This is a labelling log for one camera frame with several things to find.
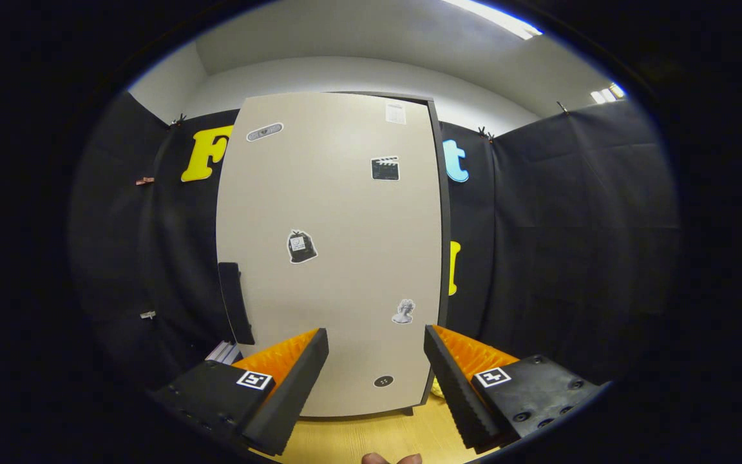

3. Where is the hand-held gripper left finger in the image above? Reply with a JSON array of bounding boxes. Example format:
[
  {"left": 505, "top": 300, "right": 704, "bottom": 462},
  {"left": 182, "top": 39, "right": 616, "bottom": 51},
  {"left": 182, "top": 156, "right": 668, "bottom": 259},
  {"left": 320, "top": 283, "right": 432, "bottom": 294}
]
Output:
[{"left": 151, "top": 327, "right": 330, "bottom": 456}]

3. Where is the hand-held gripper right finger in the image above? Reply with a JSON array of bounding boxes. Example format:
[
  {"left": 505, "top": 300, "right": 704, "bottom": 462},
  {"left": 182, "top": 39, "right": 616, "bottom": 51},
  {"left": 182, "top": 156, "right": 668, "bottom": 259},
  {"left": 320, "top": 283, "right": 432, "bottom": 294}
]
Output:
[{"left": 423, "top": 324, "right": 605, "bottom": 452}]

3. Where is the beige shoe cabinet door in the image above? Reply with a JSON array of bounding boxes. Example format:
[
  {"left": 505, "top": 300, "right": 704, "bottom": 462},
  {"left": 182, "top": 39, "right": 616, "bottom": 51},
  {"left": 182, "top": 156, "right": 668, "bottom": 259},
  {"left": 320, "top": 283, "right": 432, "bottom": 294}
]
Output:
[{"left": 215, "top": 92, "right": 442, "bottom": 418}]

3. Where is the grey shoe cabinet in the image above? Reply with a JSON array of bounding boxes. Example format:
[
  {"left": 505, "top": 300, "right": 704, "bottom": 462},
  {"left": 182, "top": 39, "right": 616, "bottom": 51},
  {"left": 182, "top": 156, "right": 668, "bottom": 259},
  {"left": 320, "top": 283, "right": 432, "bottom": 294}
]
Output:
[{"left": 329, "top": 91, "right": 453, "bottom": 418}]

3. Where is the black backdrop cloth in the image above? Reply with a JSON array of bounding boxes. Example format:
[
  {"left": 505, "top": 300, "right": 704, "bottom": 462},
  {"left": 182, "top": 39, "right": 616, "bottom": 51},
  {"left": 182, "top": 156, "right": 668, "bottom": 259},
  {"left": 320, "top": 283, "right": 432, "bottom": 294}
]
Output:
[{"left": 68, "top": 90, "right": 681, "bottom": 394}]

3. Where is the small ceiling light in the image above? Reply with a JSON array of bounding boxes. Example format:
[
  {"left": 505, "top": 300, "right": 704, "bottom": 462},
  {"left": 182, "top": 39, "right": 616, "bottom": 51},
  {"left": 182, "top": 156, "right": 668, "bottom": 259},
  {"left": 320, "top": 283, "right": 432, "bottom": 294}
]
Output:
[{"left": 590, "top": 82, "right": 627, "bottom": 104}]

